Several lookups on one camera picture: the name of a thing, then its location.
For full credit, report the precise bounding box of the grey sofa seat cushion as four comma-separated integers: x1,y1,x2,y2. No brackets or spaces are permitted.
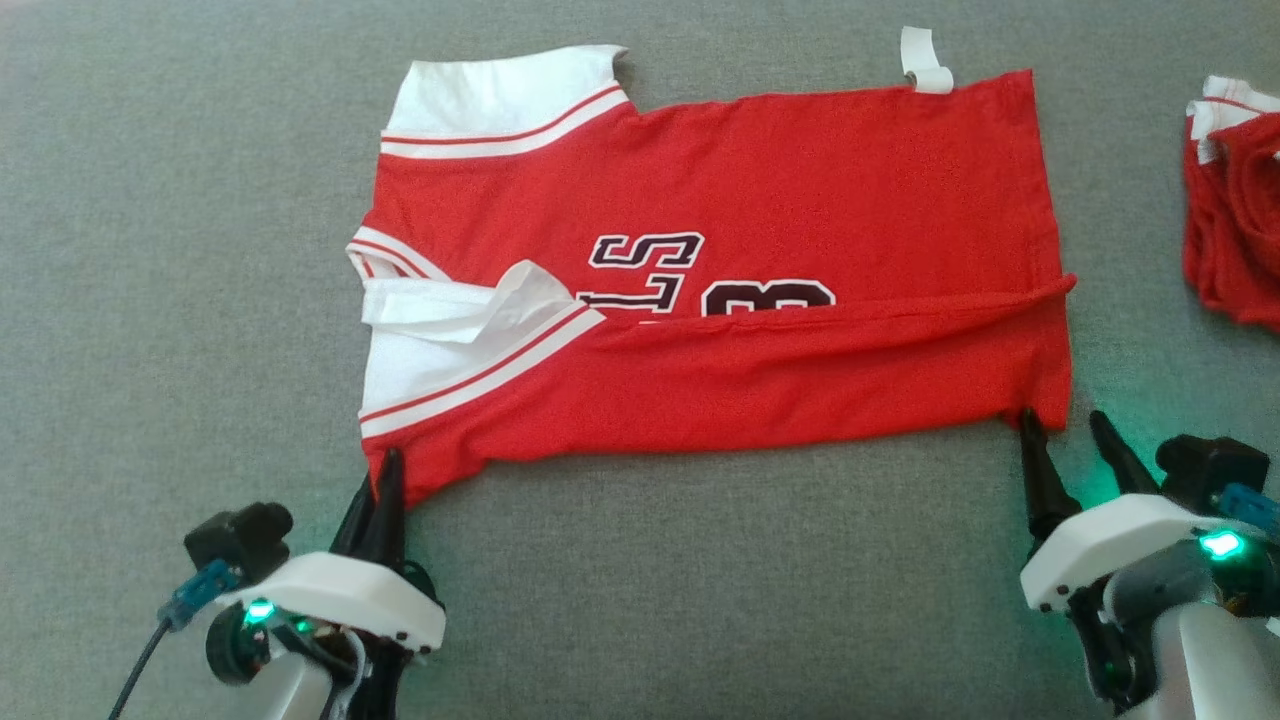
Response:
0,0,1280,720

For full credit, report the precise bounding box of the left camera cable blue plug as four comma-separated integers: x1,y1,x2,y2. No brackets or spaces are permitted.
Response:
106,558,243,720

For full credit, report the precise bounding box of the camera cable blue plug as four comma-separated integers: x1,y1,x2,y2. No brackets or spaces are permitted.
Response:
106,558,243,720
1216,482,1280,537

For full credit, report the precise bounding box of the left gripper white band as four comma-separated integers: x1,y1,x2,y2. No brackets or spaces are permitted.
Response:
214,446,449,720

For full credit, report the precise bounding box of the red white basketball jersey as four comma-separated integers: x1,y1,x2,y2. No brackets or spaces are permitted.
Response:
345,27,1080,511

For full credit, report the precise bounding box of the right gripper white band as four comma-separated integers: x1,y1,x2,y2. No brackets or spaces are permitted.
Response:
1017,406,1243,717

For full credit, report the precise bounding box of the folded red white garment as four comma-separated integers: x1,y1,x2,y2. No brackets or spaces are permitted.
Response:
1181,74,1280,334

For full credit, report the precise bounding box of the right camera cable blue plug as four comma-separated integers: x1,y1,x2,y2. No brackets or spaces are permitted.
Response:
1216,482,1280,537

